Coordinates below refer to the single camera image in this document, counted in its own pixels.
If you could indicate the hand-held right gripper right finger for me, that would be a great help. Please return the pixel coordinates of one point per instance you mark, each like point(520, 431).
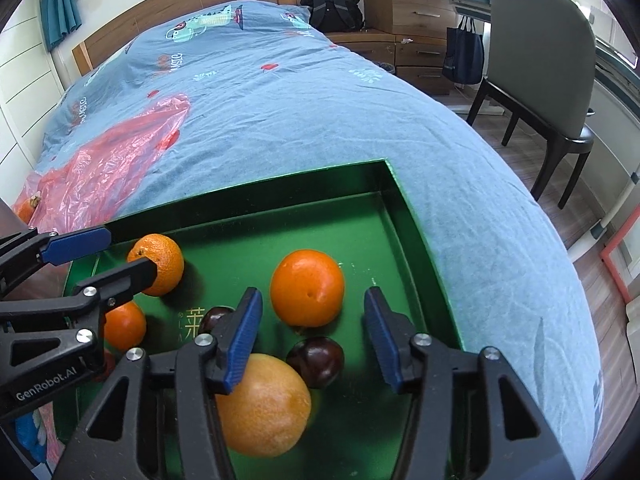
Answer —
point(382, 340)

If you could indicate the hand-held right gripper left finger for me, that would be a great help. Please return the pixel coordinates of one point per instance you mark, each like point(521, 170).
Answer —
point(245, 340)

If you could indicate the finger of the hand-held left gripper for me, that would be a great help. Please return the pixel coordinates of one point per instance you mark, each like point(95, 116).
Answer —
point(120, 280)
point(75, 246)

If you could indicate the dark purple plum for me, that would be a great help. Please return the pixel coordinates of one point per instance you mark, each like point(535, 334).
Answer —
point(317, 362)
point(212, 317)

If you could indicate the small smooth orange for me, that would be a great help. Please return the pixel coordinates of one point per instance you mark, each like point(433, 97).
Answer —
point(125, 327)

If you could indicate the large bumpy mandarin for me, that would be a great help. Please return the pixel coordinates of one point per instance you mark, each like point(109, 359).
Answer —
point(165, 260)

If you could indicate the red apple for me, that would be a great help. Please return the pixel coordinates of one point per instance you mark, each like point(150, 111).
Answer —
point(107, 367)

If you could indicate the yellowish citrus fruit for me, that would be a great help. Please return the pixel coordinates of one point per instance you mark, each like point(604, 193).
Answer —
point(265, 407)

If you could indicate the smooth round orange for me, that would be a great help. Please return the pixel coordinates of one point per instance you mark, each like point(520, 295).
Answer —
point(307, 287)

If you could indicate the green tray box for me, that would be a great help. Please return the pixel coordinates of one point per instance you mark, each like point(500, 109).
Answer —
point(225, 255)

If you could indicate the pink plastic sheet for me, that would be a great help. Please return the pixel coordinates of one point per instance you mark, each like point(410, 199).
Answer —
point(120, 150)

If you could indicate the white wardrobe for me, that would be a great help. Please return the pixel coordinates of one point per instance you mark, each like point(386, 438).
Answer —
point(25, 100)

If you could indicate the blue printed bed blanket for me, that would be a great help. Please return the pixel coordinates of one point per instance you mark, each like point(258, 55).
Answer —
point(310, 120)

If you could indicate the teal curtain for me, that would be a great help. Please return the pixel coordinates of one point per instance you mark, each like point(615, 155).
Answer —
point(60, 5)

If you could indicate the orange framed board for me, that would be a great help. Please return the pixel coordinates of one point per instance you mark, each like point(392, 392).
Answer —
point(612, 260)

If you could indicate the dark tote bag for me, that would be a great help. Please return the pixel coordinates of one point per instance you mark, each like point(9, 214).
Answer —
point(462, 52)

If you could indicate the grey chair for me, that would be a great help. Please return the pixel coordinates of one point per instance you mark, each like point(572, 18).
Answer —
point(540, 55)

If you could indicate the wooden dresser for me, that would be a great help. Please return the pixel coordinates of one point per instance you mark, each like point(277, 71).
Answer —
point(405, 15)

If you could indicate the black backpack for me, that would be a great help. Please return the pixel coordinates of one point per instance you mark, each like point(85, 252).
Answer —
point(331, 5)

